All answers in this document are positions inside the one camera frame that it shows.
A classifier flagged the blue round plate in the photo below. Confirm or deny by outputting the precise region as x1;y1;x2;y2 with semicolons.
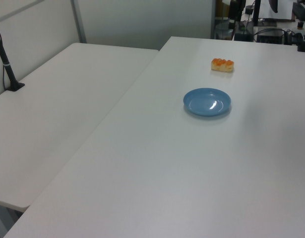
183;87;232;117

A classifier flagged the black pole with white band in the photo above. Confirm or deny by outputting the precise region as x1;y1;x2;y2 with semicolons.
228;0;245;28

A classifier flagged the orange glazed bread piece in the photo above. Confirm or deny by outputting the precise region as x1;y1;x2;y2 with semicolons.
211;58;235;73

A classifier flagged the black camera stand pole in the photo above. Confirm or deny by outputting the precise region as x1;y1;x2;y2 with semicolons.
0;19;26;93

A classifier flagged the black clamp mount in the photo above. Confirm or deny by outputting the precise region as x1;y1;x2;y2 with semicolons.
296;22;305;53

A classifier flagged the grey metal partition post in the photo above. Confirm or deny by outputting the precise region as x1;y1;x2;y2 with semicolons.
70;0;87;44

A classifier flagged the white side table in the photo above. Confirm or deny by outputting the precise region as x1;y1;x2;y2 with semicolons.
0;42;160;213

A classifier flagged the black electronics box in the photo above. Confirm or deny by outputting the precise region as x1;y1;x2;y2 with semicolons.
255;28;287;45

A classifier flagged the black upright pole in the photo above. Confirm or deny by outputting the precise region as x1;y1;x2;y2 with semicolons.
252;0;262;26

